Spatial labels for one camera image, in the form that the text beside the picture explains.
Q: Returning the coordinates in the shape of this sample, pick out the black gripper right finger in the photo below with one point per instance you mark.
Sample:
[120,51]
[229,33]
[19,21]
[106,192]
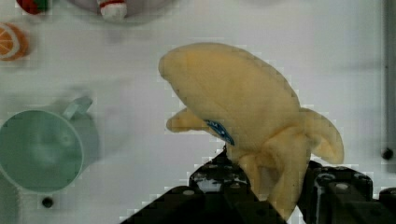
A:
[340,195]

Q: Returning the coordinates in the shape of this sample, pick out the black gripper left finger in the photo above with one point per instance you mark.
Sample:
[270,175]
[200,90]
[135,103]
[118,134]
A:
[218,192]

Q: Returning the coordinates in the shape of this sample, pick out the yellow plush banana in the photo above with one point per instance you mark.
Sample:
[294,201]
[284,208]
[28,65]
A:
[247,103]

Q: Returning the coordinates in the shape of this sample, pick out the green plastic mug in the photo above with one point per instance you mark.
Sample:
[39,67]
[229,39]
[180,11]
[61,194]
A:
[45,151]

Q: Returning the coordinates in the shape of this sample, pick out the grey round plate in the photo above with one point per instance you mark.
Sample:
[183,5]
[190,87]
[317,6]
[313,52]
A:
[134,7]

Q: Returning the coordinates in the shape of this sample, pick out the red plush ketchup bottle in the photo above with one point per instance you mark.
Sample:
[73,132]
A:
[112,10]

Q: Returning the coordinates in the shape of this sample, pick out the plush orange slice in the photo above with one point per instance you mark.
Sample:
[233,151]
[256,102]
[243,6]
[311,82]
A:
[13,42]

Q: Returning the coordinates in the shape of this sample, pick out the small red plush strawberry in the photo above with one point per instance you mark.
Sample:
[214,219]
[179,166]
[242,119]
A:
[34,7]

